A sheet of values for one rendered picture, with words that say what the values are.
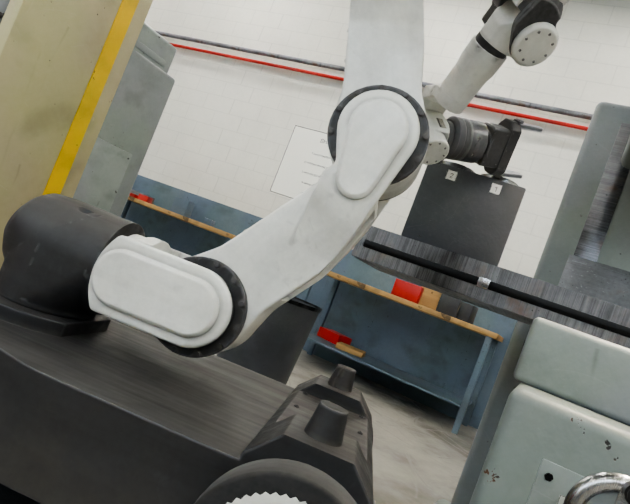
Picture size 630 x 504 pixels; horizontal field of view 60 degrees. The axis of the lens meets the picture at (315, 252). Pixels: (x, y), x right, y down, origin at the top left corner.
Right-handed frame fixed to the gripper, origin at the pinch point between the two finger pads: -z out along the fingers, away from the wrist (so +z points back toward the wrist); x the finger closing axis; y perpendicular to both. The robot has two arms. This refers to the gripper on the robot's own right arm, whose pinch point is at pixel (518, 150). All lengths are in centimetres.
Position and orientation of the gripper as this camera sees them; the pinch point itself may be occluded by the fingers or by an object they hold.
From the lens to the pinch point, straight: 128.4
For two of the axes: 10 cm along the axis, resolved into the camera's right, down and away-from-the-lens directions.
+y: -2.3, -4.9, 8.4
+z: -9.4, -1.0, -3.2
